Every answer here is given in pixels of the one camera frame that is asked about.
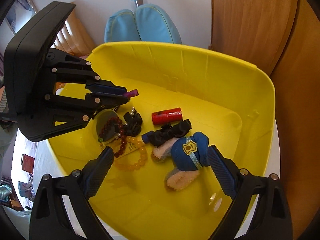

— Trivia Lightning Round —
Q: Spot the framed wall picture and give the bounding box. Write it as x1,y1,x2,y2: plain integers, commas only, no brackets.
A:
5,0,37,35

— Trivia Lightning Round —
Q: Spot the red booklet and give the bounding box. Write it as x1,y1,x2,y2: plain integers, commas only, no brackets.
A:
21,154,35,174

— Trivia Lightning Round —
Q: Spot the wooden wardrobe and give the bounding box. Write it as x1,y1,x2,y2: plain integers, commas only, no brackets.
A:
210,0,319,239

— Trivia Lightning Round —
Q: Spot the yellow plastic storage bin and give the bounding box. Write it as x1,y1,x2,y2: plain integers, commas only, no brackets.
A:
49,42,275,239

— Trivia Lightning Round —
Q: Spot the black bow pearl hairclip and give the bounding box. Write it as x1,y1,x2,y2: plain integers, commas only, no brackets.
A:
115,107,143,137

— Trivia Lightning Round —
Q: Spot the black scrunchie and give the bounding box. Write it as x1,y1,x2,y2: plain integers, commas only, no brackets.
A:
147,119,192,147

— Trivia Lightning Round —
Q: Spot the red cylinder lipstick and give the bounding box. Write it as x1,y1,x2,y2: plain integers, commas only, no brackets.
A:
151,107,183,126

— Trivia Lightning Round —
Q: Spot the yellow blue glue stick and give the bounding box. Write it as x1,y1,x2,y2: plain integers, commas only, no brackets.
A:
119,135,154,158

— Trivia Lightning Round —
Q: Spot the blue plush toy hat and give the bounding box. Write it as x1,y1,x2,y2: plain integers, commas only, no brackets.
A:
151,132,209,191

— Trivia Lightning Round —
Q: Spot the yellow bead bracelet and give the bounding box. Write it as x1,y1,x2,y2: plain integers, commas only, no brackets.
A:
100,135,149,172

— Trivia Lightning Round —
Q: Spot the dark red bead bracelet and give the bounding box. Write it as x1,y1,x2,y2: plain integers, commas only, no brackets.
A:
98,116,127,158

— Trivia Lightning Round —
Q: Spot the picture card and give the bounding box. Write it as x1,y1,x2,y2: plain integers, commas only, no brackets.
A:
18,181,35,202

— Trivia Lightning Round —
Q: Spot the purple lipstick tube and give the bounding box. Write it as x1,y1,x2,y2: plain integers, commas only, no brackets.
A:
124,89,139,99

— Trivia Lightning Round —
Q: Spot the light blue chair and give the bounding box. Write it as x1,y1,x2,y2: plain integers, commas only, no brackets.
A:
104,0,182,44

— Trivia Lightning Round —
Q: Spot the white table cloth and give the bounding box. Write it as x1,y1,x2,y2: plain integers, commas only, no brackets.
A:
10,119,281,240

